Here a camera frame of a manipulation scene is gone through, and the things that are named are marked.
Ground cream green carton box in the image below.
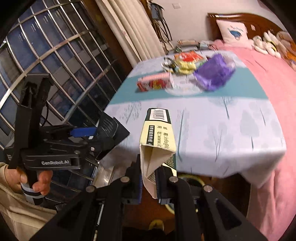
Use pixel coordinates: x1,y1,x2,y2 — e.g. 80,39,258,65
139,108,177,199

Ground red pink snack box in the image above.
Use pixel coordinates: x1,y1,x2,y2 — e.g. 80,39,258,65
137,72,171,92

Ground purple bag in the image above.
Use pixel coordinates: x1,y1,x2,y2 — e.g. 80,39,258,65
193,54,236,91

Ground black packet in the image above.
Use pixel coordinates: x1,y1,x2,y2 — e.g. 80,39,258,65
92,113,130,161

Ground beige sleeve forearm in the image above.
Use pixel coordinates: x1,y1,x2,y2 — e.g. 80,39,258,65
1,163,57,240

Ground yellow rimmed trash bin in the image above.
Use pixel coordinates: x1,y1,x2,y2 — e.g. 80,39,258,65
164,174,205,217

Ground person's left hand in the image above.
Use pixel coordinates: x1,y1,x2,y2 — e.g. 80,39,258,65
4,165,54,196

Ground left yellow slipper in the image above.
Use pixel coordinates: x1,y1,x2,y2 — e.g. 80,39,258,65
149,219,164,232

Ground tree pattern tablecloth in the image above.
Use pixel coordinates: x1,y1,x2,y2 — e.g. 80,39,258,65
103,51,287,187

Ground metal window grille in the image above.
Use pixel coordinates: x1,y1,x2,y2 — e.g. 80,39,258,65
0,0,123,149

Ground pink bed blanket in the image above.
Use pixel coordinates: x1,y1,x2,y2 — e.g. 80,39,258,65
209,39,296,241

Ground black gold crumpled wrapper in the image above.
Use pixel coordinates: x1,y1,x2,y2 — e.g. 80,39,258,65
161,57,177,73

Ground yellow crumpled wrapper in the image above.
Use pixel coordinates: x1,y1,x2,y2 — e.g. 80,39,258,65
175,60,197,75

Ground cream curtain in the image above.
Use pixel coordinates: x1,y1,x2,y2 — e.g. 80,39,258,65
96,0,165,67

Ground orange red snack bag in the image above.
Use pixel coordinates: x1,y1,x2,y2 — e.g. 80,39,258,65
174,51,207,63

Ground stack of books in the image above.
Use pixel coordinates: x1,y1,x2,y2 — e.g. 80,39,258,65
175,39,213,53

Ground white pillow blue print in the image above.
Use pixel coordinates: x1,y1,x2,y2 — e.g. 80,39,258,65
216,20,248,44

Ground plush toys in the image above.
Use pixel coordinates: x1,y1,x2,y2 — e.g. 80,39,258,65
252,30,295,70

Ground wooden headboard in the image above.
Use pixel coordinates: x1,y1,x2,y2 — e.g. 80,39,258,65
207,12,287,41

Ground hanging bags and cords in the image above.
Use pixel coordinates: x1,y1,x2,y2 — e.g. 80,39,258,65
147,0,174,47

